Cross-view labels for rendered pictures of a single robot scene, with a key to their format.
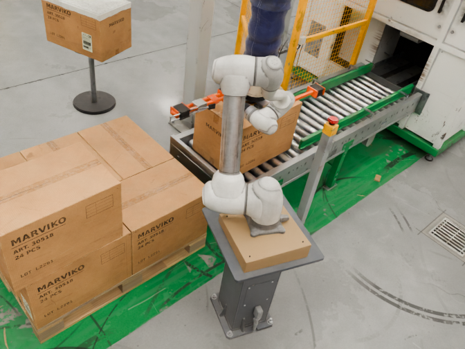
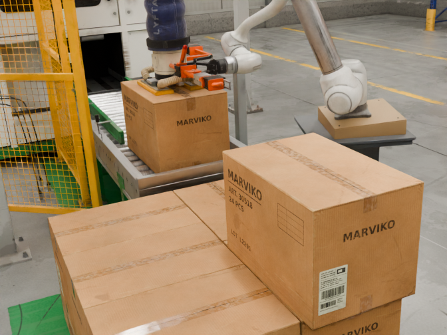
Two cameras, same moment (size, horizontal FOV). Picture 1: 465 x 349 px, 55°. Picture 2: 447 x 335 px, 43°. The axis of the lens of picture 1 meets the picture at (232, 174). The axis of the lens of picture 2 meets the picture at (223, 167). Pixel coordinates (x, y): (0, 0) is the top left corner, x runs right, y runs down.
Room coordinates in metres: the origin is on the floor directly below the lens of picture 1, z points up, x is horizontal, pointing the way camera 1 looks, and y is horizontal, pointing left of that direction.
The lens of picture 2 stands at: (1.03, 2.62, 1.63)
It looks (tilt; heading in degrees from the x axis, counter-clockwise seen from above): 21 degrees down; 295
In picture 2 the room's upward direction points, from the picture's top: 3 degrees counter-clockwise
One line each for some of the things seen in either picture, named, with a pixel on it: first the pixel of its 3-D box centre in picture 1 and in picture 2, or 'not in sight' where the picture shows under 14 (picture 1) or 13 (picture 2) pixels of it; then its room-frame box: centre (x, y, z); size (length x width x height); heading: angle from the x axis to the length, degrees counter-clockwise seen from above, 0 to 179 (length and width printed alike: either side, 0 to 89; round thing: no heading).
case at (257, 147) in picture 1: (246, 126); (173, 121); (2.59, -0.04, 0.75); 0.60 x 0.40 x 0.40; 140
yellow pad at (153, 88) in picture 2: not in sight; (154, 84); (2.65, 0.02, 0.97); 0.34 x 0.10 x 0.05; 139
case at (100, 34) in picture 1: (88, 21); not in sight; (3.63, 1.44, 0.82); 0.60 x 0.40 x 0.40; 69
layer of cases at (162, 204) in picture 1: (88, 205); (202, 290); (1.98, 0.88, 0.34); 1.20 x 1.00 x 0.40; 139
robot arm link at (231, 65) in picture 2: (251, 113); (228, 65); (2.24, -0.05, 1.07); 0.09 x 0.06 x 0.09; 139
